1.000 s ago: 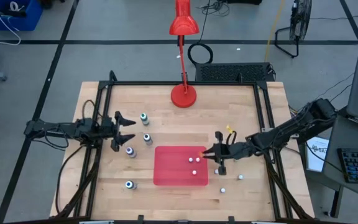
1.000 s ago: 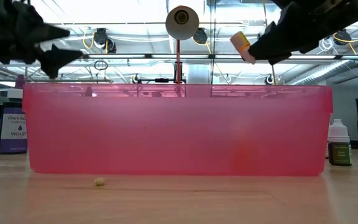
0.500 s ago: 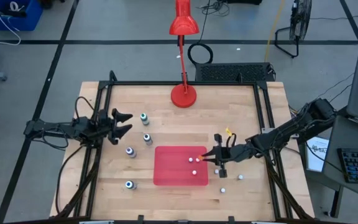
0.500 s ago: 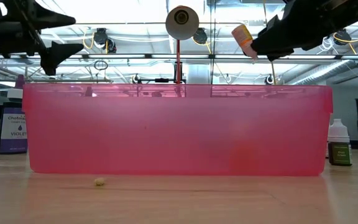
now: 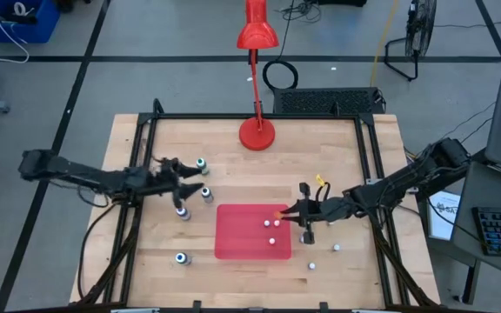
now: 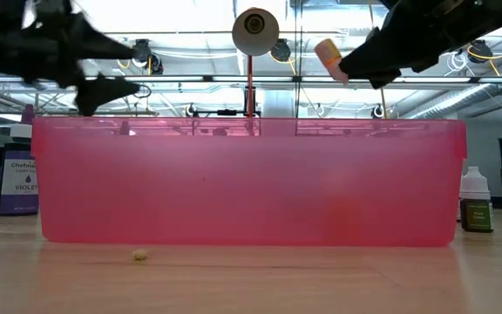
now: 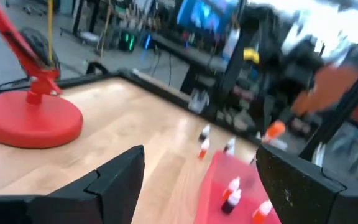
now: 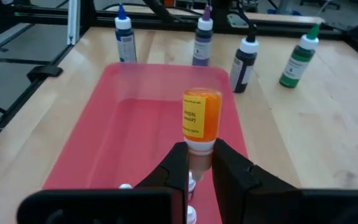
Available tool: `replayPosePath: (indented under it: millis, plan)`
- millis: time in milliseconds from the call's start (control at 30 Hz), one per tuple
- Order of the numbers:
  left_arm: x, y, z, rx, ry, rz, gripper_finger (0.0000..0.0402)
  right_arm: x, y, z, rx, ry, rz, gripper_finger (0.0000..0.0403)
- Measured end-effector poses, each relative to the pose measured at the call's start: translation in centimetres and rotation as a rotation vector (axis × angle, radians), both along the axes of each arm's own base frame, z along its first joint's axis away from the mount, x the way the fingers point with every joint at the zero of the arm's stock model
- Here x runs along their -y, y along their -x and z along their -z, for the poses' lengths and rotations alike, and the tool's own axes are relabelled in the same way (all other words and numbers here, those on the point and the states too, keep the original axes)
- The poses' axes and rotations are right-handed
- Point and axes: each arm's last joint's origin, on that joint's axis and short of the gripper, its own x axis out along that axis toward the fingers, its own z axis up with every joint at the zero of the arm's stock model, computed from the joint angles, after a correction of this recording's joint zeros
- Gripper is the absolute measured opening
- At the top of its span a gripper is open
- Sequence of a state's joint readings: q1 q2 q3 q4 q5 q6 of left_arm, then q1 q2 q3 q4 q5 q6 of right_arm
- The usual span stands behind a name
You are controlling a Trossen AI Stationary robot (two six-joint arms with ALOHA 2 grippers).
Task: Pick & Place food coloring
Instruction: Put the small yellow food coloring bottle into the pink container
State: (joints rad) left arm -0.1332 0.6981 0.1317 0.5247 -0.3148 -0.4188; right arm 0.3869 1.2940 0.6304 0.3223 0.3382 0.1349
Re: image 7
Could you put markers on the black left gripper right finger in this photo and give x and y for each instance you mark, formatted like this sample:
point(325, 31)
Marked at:
point(300, 193)

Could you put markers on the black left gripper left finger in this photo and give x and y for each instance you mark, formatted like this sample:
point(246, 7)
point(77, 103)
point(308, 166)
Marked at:
point(104, 196)

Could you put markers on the small red food coloring bottle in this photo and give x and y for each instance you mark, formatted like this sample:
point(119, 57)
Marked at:
point(231, 188)

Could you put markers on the small dark food coloring bottle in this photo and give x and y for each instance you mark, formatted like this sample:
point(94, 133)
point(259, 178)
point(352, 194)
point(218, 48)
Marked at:
point(228, 207)

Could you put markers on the small black food coloring bottle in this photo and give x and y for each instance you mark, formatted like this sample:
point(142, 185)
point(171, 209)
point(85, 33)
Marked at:
point(204, 134)

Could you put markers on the red translucent plastic bin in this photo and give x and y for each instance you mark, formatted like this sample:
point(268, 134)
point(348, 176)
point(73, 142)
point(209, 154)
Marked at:
point(210, 202)

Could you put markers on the red desk lamp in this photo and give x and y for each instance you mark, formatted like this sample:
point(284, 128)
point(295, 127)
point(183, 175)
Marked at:
point(26, 121)

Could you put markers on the orange chair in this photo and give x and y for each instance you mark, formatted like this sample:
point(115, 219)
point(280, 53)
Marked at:
point(328, 87)

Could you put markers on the yellow tag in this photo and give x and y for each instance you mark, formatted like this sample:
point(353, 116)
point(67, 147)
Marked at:
point(251, 54)

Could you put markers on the computer with green lights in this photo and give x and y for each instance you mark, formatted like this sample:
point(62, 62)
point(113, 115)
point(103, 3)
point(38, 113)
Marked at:
point(127, 42)

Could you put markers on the black floor fan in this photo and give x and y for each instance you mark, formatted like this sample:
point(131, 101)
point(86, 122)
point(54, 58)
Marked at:
point(37, 43)

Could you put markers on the blue screen monitor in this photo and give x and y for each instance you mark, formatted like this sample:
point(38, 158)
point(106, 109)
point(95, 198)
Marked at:
point(207, 15)

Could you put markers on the black aluminium table frame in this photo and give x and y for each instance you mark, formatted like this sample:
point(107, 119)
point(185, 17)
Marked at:
point(154, 91)

